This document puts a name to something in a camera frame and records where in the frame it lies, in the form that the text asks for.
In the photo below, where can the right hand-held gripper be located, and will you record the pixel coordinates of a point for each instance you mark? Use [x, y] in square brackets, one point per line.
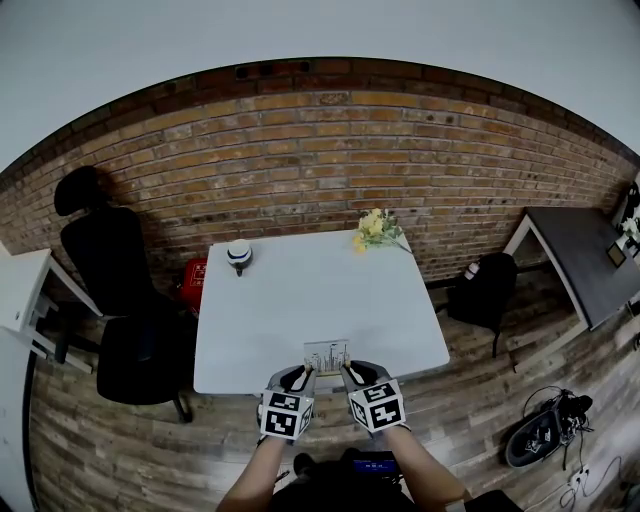
[377, 407]

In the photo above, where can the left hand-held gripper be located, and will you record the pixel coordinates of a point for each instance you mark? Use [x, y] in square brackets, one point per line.
[285, 417]

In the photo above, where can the person's right forearm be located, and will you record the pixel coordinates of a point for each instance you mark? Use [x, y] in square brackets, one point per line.
[425, 470]

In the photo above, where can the person's left forearm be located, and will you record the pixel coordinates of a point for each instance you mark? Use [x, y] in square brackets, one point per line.
[255, 480]

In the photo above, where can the white square table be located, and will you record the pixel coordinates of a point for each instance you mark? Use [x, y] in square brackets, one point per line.
[310, 300]

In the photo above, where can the black chest-mounted device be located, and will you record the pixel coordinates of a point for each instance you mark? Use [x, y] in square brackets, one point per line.
[375, 465]

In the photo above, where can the person's dark clothing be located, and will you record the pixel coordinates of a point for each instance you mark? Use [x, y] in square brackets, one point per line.
[325, 487]

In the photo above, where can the brown and white mug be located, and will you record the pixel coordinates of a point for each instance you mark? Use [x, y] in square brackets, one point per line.
[240, 255]

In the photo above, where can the black backpack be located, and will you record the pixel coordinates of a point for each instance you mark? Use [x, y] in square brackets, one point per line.
[482, 295]

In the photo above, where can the red metal box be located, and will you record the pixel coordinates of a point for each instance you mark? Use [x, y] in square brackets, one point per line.
[195, 280]

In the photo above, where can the yellow flower bouquet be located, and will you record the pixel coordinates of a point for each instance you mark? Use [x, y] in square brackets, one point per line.
[372, 227]

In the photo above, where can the grey water bottle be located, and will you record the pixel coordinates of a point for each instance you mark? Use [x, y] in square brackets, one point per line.
[472, 271]

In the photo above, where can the black open bag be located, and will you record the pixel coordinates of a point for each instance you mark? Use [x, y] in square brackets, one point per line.
[532, 435]

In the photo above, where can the black office chair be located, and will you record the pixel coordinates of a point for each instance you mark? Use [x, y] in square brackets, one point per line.
[110, 260]

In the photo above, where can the white power strip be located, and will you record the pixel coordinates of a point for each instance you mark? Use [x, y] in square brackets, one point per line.
[581, 475]

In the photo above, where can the dark grey table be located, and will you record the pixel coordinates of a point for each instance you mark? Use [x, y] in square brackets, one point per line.
[580, 250]

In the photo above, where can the small white table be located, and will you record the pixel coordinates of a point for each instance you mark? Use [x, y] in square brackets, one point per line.
[25, 280]

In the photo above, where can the white flower vase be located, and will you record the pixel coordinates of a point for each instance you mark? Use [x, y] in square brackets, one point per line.
[631, 230]

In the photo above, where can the black ornament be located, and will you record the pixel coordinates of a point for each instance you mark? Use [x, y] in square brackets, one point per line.
[634, 195]

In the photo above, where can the grey box with dark edges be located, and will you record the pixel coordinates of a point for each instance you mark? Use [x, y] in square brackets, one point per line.
[617, 257]

